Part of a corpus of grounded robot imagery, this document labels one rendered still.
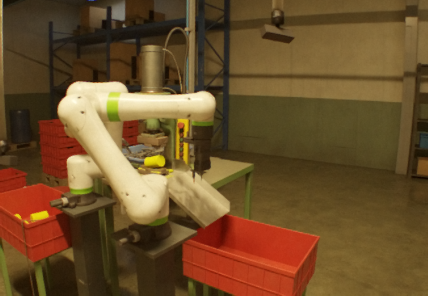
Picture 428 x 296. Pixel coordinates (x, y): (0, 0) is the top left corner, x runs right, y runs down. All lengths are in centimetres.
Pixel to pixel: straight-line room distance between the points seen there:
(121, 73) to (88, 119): 707
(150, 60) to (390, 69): 535
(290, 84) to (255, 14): 177
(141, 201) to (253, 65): 633
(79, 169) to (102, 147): 59
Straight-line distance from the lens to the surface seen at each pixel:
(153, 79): 180
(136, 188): 110
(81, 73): 939
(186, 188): 184
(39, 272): 198
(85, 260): 186
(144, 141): 188
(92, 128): 110
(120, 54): 817
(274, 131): 710
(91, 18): 926
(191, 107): 118
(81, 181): 170
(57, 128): 495
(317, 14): 692
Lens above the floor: 153
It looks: 8 degrees down
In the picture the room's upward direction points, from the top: 1 degrees clockwise
